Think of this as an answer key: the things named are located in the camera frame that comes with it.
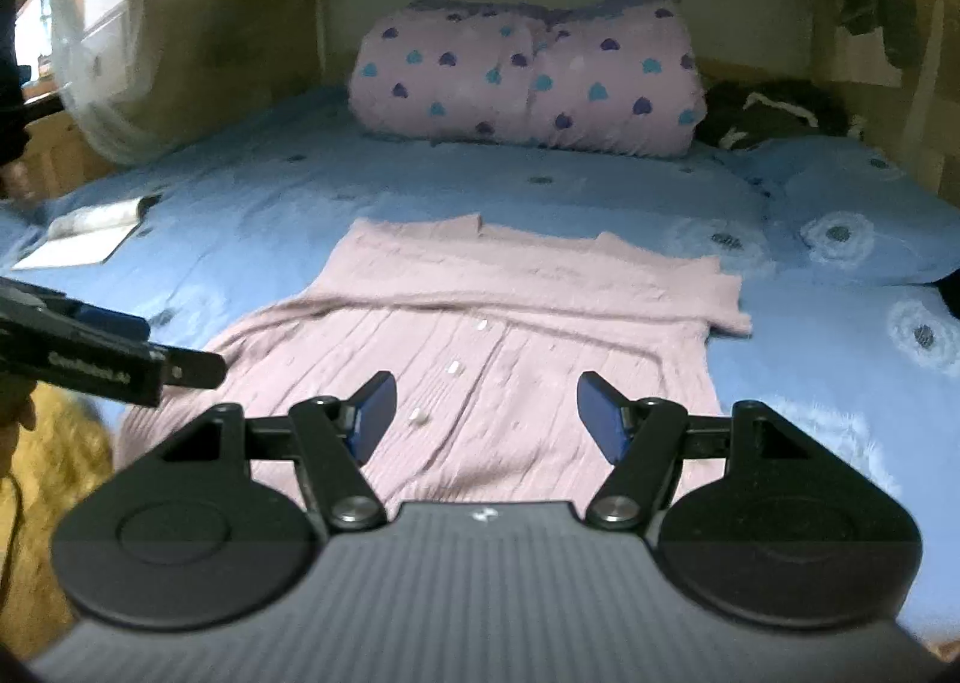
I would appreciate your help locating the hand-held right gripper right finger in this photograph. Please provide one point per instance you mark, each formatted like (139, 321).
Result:
(602, 417)

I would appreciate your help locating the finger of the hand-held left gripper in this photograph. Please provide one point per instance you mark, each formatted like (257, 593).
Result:
(191, 368)
(112, 321)

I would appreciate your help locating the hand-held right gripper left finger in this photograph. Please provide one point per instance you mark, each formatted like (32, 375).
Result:
(373, 413)

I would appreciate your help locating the pink knitted cardigan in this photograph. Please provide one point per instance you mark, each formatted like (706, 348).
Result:
(465, 308)

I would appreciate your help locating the person's left hand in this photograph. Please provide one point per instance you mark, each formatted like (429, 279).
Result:
(16, 428)

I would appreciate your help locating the open book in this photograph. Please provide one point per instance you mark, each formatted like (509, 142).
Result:
(82, 237)

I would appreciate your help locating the yellow fleece blanket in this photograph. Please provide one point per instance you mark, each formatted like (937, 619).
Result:
(60, 488)

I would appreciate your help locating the blue dandelion print bed sheet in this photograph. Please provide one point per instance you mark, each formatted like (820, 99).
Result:
(285, 203)

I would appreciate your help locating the white mosquito net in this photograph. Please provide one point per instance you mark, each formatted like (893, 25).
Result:
(105, 105)

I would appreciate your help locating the blue dandelion print pillow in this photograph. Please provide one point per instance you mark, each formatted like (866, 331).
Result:
(847, 218)

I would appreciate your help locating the pink heart print quilt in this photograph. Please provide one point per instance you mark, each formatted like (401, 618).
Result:
(525, 75)

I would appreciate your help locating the dark clothing bundle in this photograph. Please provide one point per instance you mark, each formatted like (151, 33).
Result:
(780, 109)

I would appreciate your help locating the wooden bed frame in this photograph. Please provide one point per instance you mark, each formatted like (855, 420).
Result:
(262, 53)

